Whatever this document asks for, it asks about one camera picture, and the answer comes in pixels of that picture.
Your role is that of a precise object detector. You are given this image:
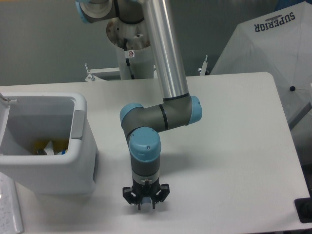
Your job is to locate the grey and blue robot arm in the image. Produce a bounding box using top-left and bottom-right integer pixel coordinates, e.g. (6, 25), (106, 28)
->
(76, 0), (202, 207)

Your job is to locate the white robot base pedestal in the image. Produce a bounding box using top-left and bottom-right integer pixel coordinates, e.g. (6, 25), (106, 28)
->
(106, 18), (155, 80)

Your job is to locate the white umbrella with lettering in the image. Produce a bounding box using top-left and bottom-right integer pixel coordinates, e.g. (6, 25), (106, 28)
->
(211, 2), (312, 119)

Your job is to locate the crushed clear plastic bottle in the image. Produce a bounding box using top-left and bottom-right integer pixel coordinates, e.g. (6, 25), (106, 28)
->
(141, 197), (151, 205)

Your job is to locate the black device at table edge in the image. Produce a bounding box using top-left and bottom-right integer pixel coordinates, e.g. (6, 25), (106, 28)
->
(294, 197), (312, 223)

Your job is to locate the colourful snack wrapper bag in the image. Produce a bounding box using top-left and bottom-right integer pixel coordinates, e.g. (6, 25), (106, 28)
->
(57, 149), (68, 155)

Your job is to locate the white metal bracket with bolts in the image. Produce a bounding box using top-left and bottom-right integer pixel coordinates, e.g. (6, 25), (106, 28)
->
(84, 63), (121, 82)

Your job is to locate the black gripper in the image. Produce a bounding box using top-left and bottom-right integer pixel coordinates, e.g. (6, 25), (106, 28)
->
(122, 179), (170, 211)

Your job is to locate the black cable on pedestal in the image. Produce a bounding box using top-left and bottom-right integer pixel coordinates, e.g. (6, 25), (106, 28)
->
(123, 38), (135, 79)

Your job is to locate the white plastic trash can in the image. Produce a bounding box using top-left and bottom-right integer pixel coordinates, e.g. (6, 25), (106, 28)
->
(0, 92), (98, 194)

